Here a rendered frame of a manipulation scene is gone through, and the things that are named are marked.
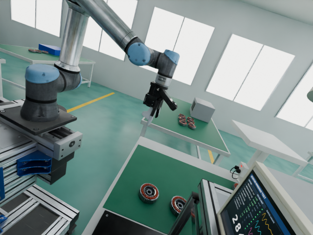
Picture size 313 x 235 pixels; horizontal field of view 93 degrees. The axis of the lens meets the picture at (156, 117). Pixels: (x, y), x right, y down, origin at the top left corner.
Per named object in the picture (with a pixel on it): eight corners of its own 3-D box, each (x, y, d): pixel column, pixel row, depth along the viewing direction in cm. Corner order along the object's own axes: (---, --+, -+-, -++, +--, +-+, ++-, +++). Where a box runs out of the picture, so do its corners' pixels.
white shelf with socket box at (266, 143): (214, 194, 104) (250, 140, 88) (207, 162, 139) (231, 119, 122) (262, 213, 103) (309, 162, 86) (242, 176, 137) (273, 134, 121)
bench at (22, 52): (-12, 85, 276) (-16, 42, 249) (64, 77, 453) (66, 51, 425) (31, 102, 272) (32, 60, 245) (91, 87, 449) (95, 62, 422)
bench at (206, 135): (125, 168, 203) (141, 119, 175) (152, 120, 375) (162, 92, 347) (202, 198, 198) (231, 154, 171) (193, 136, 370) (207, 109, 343)
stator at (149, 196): (136, 201, 80) (138, 196, 79) (140, 184, 91) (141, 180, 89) (156, 206, 81) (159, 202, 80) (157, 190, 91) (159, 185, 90)
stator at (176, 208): (181, 198, 91) (184, 194, 90) (191, 217, 82) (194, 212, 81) (166, 200, 86) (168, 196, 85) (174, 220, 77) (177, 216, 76)
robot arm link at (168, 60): (164, 48, 70) (181, 55, 70) (157, 72, 74) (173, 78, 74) (162, 46, 63) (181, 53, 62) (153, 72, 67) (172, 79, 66)
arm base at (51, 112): (11, 112, 67) (10, 91, 64) (44, 105, 81) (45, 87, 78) (37, 125, 65) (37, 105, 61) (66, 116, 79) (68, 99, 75)
